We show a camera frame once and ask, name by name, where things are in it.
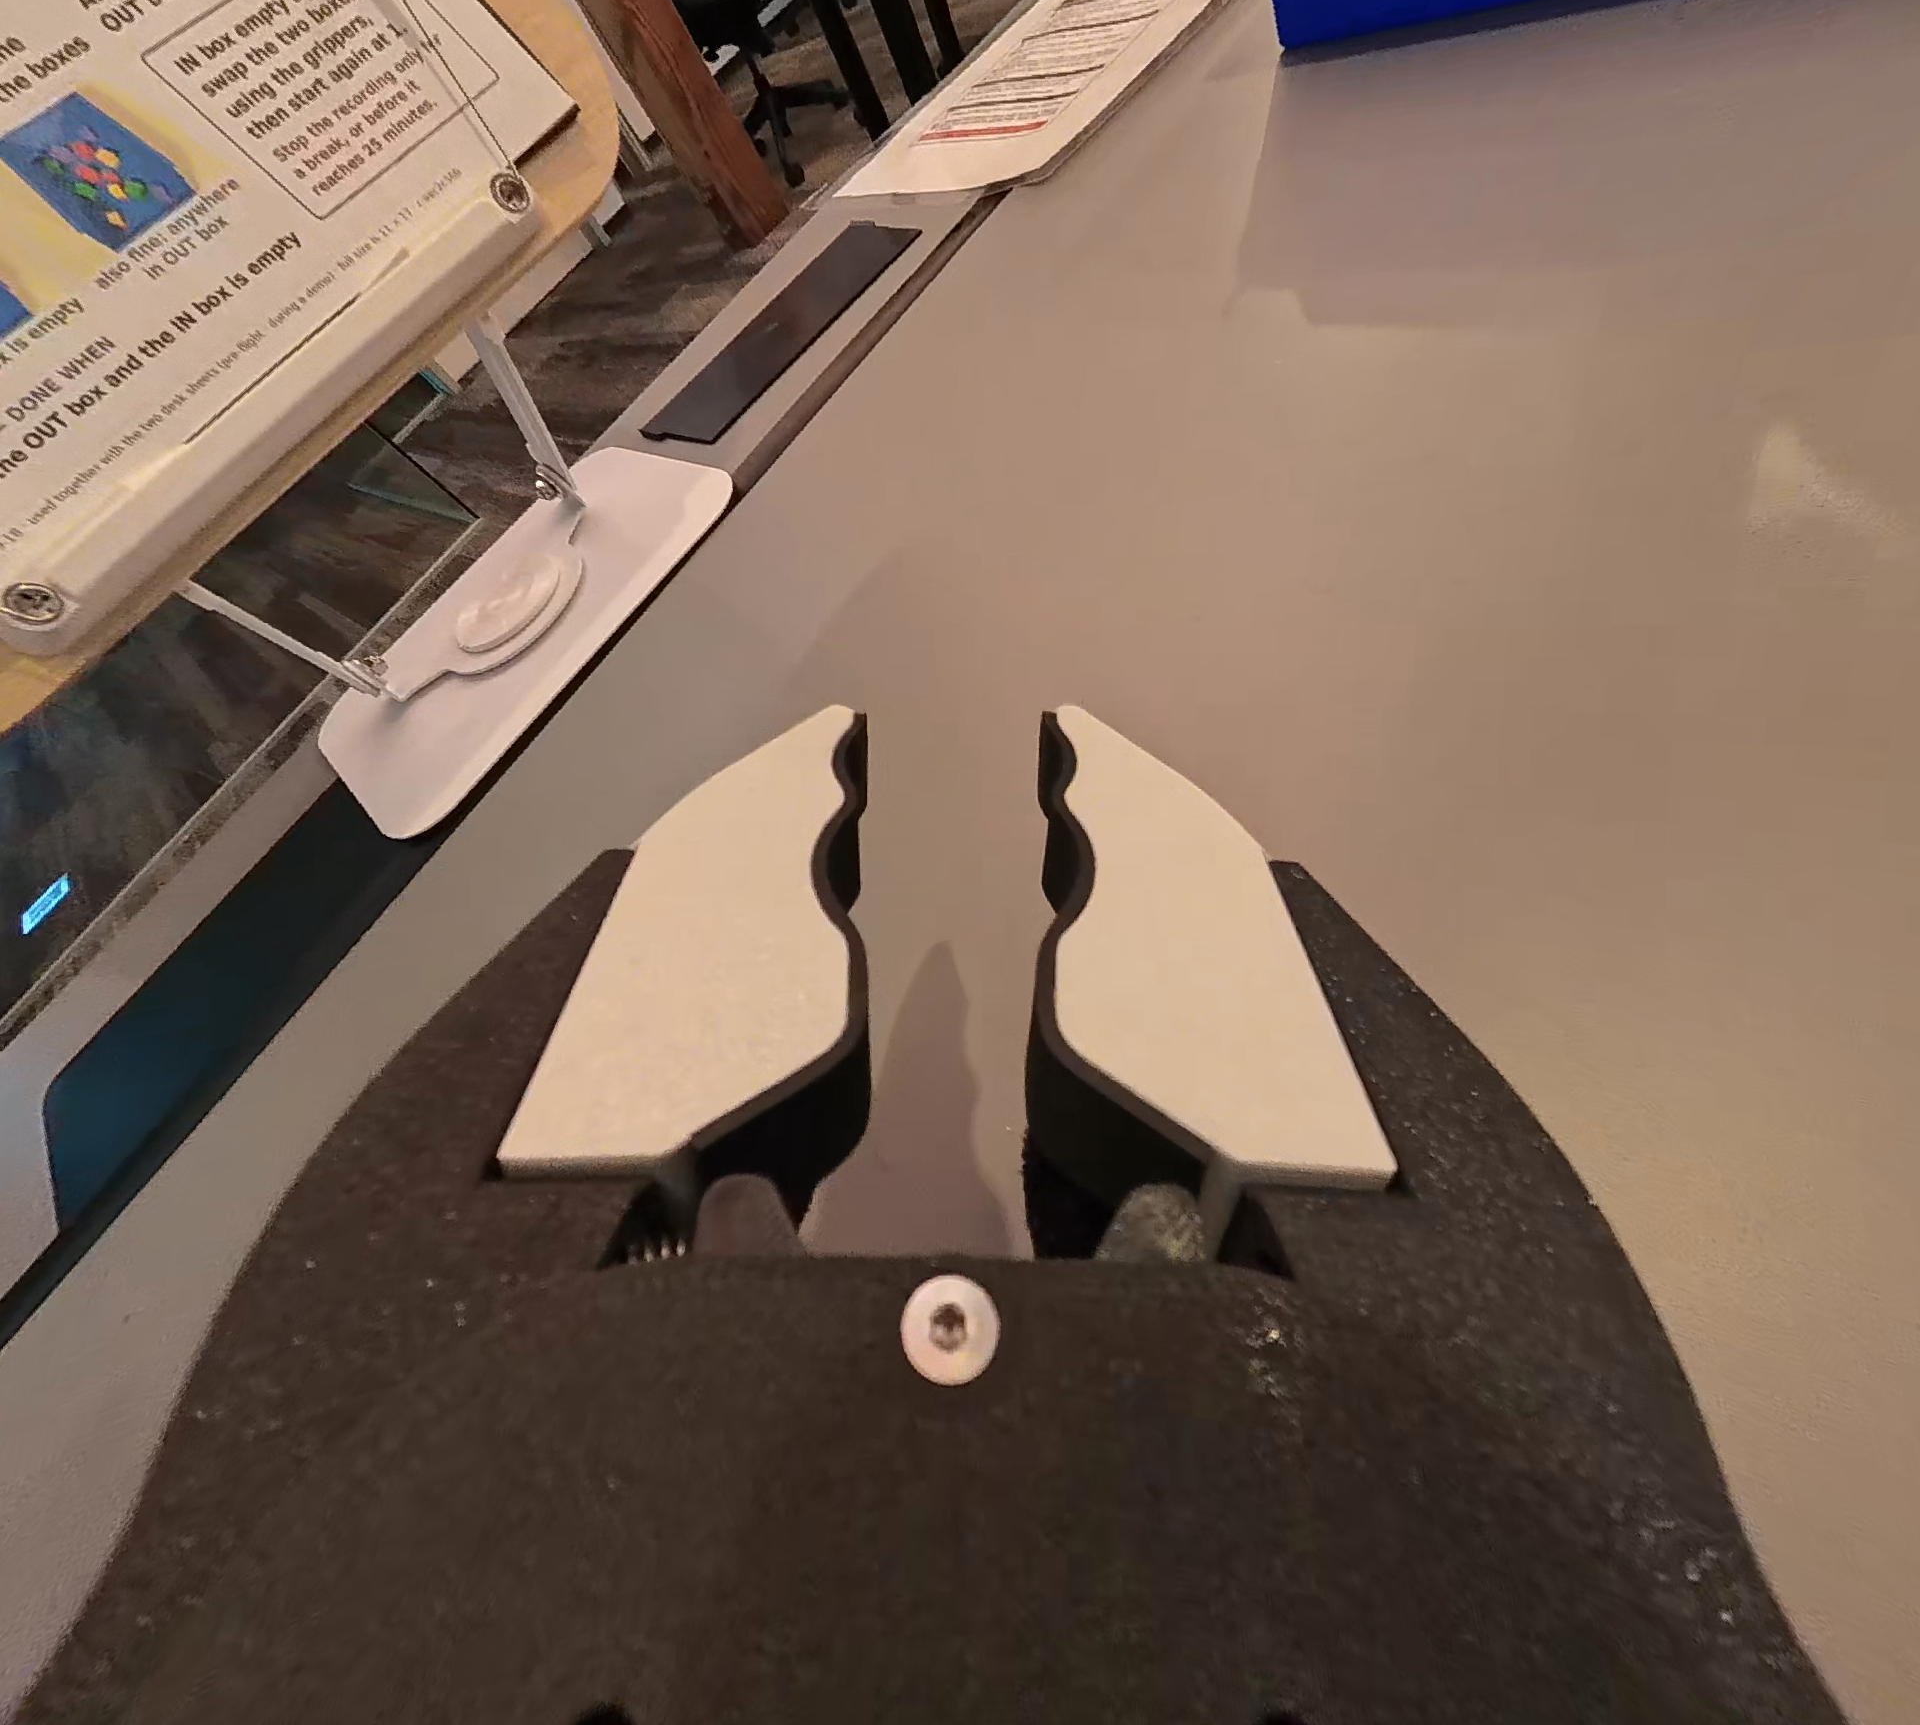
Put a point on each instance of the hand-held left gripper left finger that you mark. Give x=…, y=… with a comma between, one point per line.
x=706, y=975

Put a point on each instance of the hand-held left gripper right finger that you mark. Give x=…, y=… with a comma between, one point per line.
x=1201, y=988

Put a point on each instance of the black desk flap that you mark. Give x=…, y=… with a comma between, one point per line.
x=780, y=329
x=194, y=1019

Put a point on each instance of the glass partition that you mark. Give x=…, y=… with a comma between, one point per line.
x=392, y=480

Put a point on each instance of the small blue lit display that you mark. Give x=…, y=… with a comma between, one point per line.
x=49, y=903

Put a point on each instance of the laminated paper sheet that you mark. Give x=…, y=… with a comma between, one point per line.
x=1050, y=58

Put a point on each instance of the wooden post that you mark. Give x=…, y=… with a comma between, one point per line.
x=646, y=14

